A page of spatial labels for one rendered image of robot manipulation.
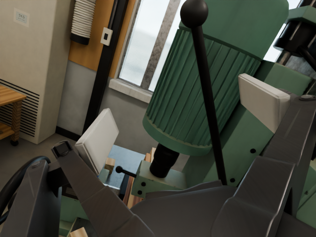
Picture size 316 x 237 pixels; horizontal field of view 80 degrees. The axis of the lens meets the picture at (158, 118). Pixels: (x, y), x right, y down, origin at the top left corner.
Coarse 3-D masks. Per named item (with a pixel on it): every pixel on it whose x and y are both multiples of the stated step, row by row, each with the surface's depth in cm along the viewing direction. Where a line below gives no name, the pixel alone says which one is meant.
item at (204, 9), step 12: (192, 0) 22; (204, 0) 23; (180, 12) 23; (192, 12) 22; (204, 12) 22; (192, 24) 23; (192, 36) 25; (204, 48) 25; (204, 60) 25; (204, 72) 26; (204, 84) 27; (204, 96) 28; (216, 120) 29; (216, 132) 30; (216, 144) 30; (216, 156) 31; (216, 168) 33
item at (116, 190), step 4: (124, 176) 56; (128, 176) 57; (124, 180) 55; (104, 184) 55; (124, 184) 53; (112, 188) 55; (116, 188) 55; (120, 188) 54; (124, 188) 52; (116, 192) 55; (120, 192) 50; (124, 192) 51; (120, 196) 50; (124, 196) 50
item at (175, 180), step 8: (144, 160) 54; (144, 168) 51; (136, 176) 51; (144, 176) 48; (152, 176) 49; (168, 176) 51; (176, 176) 53; (184, 176) 54; (136, 184) 49; (144, 184) 48; (152, 184) 49; (160, 184) 48; (168, 184) 49; (176, 184) 50; (184, 184) 51; (136, 192) 50; (144, 192) 50
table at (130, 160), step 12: (108, 156) 76; (120, 156) 79; (132, 156) 81; (144, 156) 85; (132, 168) 75; (108, 180) 65; (120, 180) 67; (60, 228) 49; (72, 228) 47; (84, 228) 48
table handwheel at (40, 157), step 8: (32, 160) 55; (48, 160) 63; (24, 168) 51; (16, 176) 49; (8, 184) 47; (16, 184) 48; (0, 192) 46; (8, 192) 46; (16, 192) 57; (0, 200) 45; (8, 200) 46; (0, 208) 45; (8, 208) 54; (0, 216) 45; (0, 224) 48
